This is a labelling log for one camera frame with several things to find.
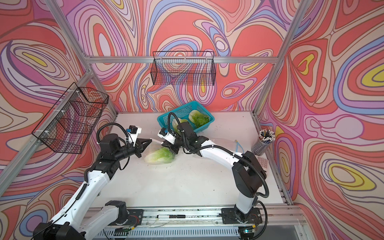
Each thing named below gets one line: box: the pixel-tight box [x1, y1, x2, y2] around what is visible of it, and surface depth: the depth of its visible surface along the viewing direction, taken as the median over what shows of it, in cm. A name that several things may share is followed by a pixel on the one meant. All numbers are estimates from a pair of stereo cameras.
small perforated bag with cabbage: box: [143, 138, 176, 165], surface depth 86 cm
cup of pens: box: [251, 129, 276, 156], surface depth 87 cm
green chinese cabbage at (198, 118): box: [188, 110, 210, 127], surface depth 105 cm
